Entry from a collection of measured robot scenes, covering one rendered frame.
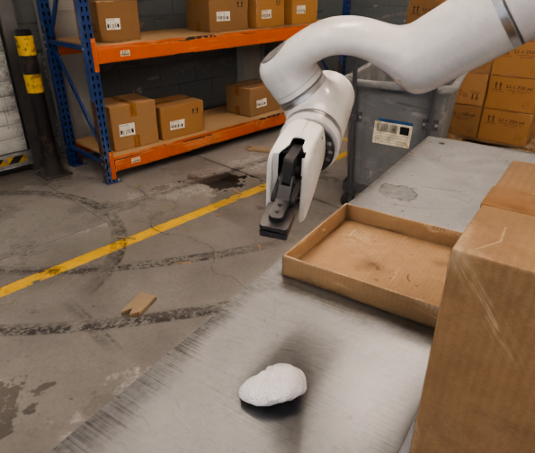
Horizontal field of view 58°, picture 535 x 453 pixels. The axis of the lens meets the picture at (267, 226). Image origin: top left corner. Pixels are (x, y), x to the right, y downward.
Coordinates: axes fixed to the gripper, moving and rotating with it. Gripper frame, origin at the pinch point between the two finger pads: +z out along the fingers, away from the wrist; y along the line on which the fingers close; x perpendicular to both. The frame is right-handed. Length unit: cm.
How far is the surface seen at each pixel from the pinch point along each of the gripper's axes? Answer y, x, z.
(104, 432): -20.4, -15.0, 19.2
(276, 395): -18.3, 3.2, 10.2
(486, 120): -152, 87, -330
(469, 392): -1.7, 20.4, 14.3
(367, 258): -29.0, 11.2, -26.7
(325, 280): -25.4, 5.0, -15.8
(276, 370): -18.4, 2.3, 7.0
